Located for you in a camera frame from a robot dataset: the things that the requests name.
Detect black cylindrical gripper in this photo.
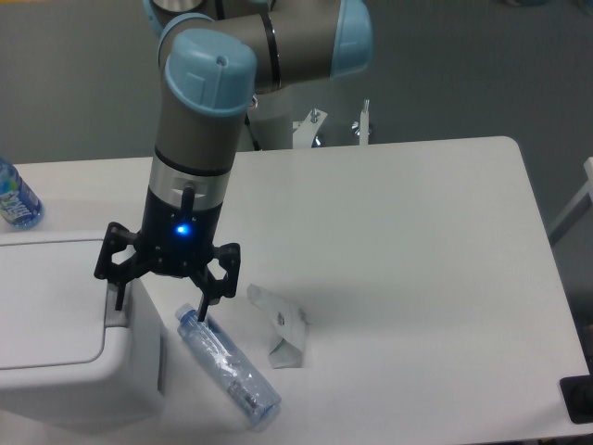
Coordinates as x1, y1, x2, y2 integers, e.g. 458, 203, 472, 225
94, 191, 241, 322

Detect white plastic trash can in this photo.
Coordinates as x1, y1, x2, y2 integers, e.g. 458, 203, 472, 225
1, 231, 166, 427

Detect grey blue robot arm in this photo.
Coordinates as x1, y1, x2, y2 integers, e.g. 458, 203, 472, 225
95, 1, 373, 324

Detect crumpled white paper wrapper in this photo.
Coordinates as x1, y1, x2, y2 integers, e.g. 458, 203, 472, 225
246, 284, 309, 369

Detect empty clear plastic bottle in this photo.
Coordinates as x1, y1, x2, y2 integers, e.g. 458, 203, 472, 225
175, 304, 282, 431

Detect blue labelled water bottle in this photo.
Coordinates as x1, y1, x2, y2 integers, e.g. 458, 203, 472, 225
1, 159, 44, 229

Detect black clamp at table edge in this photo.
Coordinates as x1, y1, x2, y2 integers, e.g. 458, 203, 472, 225
560, 375, 592, 425

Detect black cable on pedestal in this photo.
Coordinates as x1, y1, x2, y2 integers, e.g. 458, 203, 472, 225
243, 95, 263, 152

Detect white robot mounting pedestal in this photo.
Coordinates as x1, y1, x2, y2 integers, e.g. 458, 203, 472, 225
238, 90, 375, 152

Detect white frame at right edge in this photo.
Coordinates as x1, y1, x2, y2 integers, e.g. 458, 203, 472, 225
548, 157, 592, 246

